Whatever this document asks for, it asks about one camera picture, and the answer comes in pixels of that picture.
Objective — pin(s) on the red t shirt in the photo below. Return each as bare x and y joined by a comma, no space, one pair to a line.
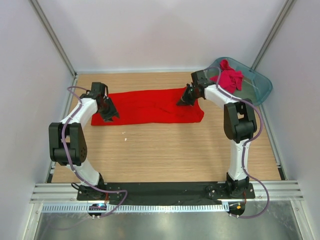
151,106

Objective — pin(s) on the aluminium corner post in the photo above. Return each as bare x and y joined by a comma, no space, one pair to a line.
52,35
279,21

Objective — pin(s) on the right aluminium corner post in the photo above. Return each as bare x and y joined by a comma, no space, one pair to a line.
279,21

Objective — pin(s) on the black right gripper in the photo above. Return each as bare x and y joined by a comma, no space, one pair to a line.
184,100

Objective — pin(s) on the white slotted cable duct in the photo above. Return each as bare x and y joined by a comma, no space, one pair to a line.
100,208

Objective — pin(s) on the teal plastic bin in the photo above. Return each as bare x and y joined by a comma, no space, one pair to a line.
255,86

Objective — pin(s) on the aluminium front rail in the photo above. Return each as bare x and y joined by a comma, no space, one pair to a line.
278,190

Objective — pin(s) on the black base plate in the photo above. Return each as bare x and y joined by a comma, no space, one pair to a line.
164,193

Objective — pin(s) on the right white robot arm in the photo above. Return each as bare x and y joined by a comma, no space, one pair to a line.
239,125

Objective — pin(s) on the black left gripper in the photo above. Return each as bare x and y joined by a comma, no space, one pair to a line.
112,112

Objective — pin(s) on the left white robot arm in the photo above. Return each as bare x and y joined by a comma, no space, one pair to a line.
67,144

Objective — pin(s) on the left aluminium corner post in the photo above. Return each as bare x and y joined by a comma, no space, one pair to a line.
52,35

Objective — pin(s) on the magenta t shirt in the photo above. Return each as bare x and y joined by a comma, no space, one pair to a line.
230,79

